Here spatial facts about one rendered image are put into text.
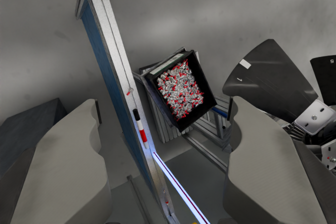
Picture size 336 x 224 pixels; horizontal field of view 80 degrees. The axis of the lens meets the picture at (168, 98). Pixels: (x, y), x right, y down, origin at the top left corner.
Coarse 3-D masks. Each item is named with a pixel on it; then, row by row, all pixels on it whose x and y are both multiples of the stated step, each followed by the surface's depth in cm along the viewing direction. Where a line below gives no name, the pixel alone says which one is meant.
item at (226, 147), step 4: (228, 128) 70; (224, 132) 73; (228, 132) 69; (224, 136) 72; (228, 136) 67; (224, 140) 71; (228, 140) 66; (224, 144) 70; (228, 144) 66; (224, 148) 69; (228, 148) 68; (228, 152) 71
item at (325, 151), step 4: (332, 140) 49; (324, 144) 48; (328, 144) 48; (332, 144) 49; (324, 148) 49; (332, 148) 50; (324, 152) 49; (328, 152) 50; (332, 152) 50; (324, 156) 50; (328, 156) 50; (332, 156) 51; (324, 160) 50; (328, 160) 51; (324, 164) 51; (328, 164) 51; (332, 164) 52; (328, 168) 52; (332, 168) 52
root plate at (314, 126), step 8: (312, 104) 57; (320, 104) 56; (304, 112) 58; (312, 112) 57; (320, 112) 56; (328, 112) 55; (296, 120) 59; (304, 120) 58; (312, 120) 57; (320, 120) 56; (328, 120) 55; (304, 128) 58; (312, 128) 57; (320, 128) 56
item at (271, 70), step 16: (256, 48) 63; (272, 48) 62; (240, 64) 64; (256, 64) 62; (272, 64) 61; (288, 64) 59; (256, 80) 62; (272, 80) 60; (288, 80) 59; (304, 80) 57; (240, 96) 63; (256, 96) 62; (272, 96) 60; (288, 96) 58; (304, 96) 57; (272, 112) 61; (288, 112) 59
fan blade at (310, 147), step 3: (309, 147) 47; (312, 147) 47; (315, 147) 47; (318, 147) 47; (231, 150) 44; (312, 150) 47; (315, 150) 47; (318, 150) 48; (315, 153) 48; (318, 153) 48; (321, 153) 48; (318, 156) 47; (321, 156) 48; (321, 159) 49
